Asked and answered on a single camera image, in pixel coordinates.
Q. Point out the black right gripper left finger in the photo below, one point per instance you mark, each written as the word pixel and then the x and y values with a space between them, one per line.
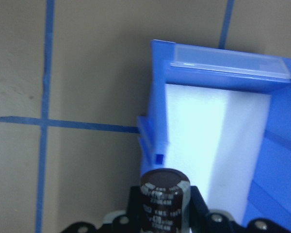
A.
pixel 134 210

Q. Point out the white foam sheet in bin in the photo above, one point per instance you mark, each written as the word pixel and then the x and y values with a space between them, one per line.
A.
pixel 214 137

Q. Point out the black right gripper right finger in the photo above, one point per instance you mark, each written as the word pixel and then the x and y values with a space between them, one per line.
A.
pixel 199 213

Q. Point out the blue plastic bin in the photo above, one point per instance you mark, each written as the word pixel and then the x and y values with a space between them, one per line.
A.
pixel 172 63

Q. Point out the dark brown cylindrical capacitor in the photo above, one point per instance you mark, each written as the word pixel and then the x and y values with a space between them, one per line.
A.
pixel 165 198

